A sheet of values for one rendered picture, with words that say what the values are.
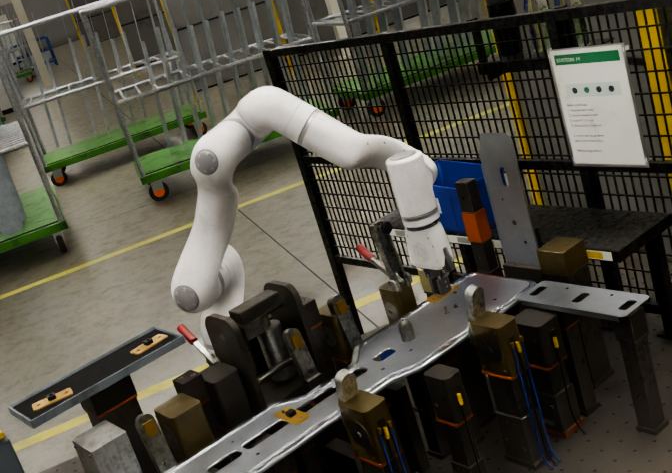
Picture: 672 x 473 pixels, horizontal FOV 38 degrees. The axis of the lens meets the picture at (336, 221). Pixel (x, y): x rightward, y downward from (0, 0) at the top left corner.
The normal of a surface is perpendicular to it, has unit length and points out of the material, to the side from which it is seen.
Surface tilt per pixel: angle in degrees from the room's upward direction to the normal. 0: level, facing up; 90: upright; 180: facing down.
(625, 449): 0
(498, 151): 90
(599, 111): 90
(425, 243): 88
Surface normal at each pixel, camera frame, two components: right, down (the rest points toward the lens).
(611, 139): -0.74, 0.40
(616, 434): -0.29, -0.91
